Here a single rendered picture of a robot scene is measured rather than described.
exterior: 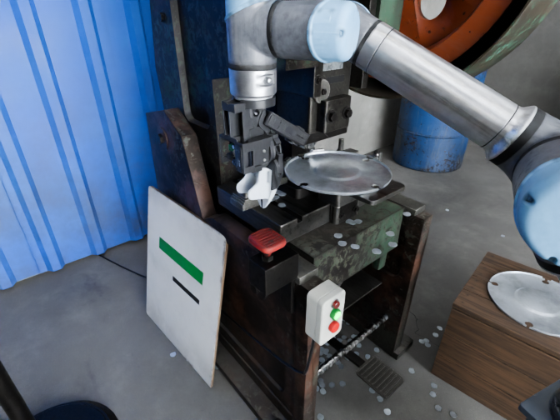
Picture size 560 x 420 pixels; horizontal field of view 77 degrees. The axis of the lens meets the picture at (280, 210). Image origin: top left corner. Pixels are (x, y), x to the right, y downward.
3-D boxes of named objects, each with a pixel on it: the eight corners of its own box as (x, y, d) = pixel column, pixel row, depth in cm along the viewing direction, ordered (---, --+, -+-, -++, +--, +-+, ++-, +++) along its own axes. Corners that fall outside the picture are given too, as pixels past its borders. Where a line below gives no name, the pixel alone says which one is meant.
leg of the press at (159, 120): (318, 436, 111) (344, 172, 67) (292, 462, 105) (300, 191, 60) (182, 285, 172) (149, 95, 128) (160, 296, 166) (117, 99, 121)
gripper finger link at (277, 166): (259, 185, 66) (258, 140, 62) (267, 182, 67) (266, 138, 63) (275, 193, 63) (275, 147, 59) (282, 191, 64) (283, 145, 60)
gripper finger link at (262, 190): (243, 214, 66) (241, 169, 62) (267, 205, 70) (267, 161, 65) (253, 221, 64) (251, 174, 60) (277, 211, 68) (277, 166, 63)
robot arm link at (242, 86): (257, 63, 60) (288, 68, 55) (257, 91, 63) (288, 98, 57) (219, 67, 56) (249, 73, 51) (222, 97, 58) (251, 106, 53)
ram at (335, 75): (359, 127, 96) (373, 1, 82) (321, 138, 88) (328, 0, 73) (313, 114, 108) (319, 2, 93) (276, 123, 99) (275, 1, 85)
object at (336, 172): (333, 147, 115) (333, 144, 115) (412, 174, 96) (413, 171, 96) (263, 169, 99) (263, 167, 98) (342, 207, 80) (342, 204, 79)
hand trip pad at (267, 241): (288, 267, 76) (289, 238, 72) (267, 280, 73) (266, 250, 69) (268, 252, 81) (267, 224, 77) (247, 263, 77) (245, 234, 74)
